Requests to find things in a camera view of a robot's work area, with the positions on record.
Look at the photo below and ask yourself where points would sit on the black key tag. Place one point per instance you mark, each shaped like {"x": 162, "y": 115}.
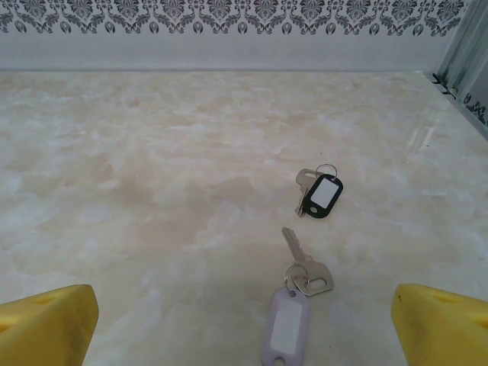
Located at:
{"x": 324, "y": 196}

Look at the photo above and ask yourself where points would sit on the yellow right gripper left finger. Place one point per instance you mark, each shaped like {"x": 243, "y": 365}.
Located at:
{"x": 45, "y": 328}

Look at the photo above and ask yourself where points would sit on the aluminium frame post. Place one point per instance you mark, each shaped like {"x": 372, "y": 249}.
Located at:
{"x": 467, "y": 42}

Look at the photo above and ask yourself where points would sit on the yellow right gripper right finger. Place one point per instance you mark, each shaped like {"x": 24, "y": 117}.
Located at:
{"x": 446, "y": 331}

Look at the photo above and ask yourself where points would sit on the purple key tag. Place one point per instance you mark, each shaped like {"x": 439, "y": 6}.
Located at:
{"x": 286, "y": 328}

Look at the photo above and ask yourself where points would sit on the aluminium side rail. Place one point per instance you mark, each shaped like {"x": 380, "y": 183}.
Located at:
{"x": 470, "y": 108}

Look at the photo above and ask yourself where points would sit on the silver key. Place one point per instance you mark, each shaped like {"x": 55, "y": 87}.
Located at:
{"x": 304, "y": 179}
{"x": 318, "y": 280}

